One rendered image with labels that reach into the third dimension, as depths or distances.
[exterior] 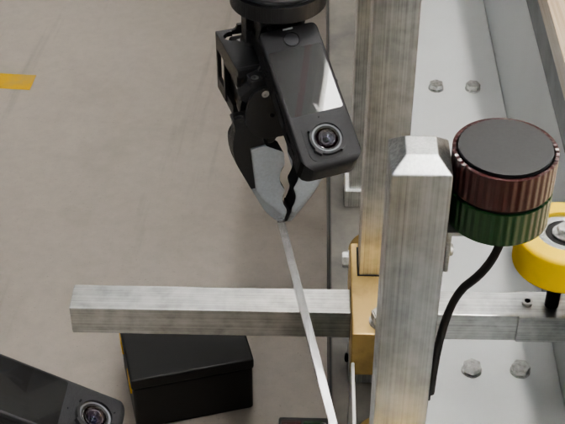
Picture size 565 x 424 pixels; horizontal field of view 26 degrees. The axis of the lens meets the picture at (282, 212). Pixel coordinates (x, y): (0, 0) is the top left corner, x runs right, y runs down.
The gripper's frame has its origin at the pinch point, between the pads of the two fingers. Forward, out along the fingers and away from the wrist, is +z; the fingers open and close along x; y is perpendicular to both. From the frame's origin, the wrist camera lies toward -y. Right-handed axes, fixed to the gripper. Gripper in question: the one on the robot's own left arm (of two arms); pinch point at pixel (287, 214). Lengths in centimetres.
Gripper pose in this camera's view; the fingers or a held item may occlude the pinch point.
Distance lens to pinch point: 99.8
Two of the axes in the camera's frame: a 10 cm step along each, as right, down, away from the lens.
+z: 0.0, 7.7, 6.4
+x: -9.5, 2.0, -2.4
